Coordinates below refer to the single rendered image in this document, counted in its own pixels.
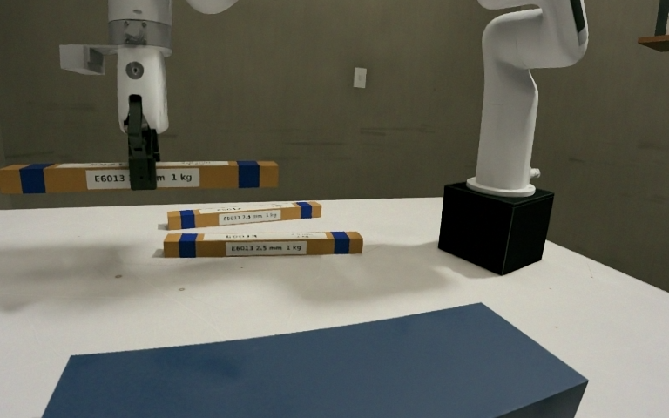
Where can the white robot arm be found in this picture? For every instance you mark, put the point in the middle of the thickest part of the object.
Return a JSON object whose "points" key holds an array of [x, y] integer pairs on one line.
{"points": [[551, 37]]}

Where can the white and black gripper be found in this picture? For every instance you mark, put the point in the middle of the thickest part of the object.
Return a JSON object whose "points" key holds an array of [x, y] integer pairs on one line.
{"points": [[142, 95]]}

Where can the tan welding electrode pack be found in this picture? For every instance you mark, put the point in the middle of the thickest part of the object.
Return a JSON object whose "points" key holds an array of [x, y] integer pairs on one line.
{"points": [[211, 245], [238, 215], [99, 177]]}

